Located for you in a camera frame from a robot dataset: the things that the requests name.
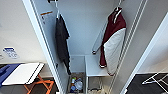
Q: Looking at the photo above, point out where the white wardrobe door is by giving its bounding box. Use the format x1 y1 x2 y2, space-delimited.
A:
118 0 168 94
21 0 64 94

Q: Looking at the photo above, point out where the white wardrobe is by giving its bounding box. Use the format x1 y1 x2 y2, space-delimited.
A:
30 0 148 94

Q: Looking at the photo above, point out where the black hanging garment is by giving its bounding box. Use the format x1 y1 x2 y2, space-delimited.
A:
53 13 73 76

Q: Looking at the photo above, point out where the red and white jacket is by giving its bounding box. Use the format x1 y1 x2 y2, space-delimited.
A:
91 6 129 77

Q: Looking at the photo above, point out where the brown cardboard box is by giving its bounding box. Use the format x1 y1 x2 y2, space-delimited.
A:
67 72 86 94

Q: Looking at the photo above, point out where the white round container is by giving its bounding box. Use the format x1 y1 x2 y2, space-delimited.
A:
74 81 84 92

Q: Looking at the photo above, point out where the small blue item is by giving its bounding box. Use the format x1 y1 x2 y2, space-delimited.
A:
69 84 76 93

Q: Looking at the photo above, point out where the white clothes hanger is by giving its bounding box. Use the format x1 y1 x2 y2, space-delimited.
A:
54 1 63 20

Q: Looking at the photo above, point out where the orange label strip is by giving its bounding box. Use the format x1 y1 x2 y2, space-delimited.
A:
40 10 54 17

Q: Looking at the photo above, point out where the orange folding stand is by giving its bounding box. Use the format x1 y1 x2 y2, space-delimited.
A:
23 74 55 94

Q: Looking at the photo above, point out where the white folding tabletop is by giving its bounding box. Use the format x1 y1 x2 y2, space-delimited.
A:
1 62 46 86

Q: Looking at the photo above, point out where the blue fabric cover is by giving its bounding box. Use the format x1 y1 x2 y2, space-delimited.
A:
0 63 21 89

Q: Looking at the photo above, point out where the dark clothes rail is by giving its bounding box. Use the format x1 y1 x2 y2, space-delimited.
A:
47 0 60 4

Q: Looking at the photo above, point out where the blue white wall sign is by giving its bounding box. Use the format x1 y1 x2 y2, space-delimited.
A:
2 46 19 61

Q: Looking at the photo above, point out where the white metal frame chair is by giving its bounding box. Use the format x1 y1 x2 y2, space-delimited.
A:
141 70 168 92

